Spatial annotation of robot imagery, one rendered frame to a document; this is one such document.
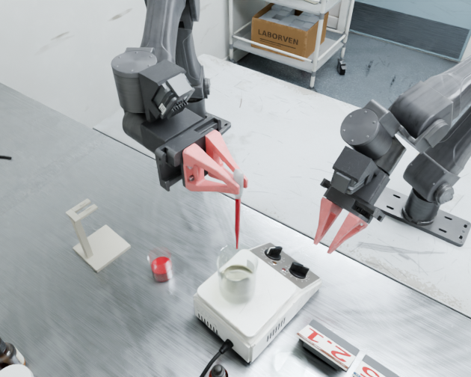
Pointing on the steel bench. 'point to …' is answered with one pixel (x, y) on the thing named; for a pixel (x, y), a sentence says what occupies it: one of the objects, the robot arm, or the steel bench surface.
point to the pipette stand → (114, 248)
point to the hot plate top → (242, 316)
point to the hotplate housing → (214, 322)
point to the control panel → (285, 266)
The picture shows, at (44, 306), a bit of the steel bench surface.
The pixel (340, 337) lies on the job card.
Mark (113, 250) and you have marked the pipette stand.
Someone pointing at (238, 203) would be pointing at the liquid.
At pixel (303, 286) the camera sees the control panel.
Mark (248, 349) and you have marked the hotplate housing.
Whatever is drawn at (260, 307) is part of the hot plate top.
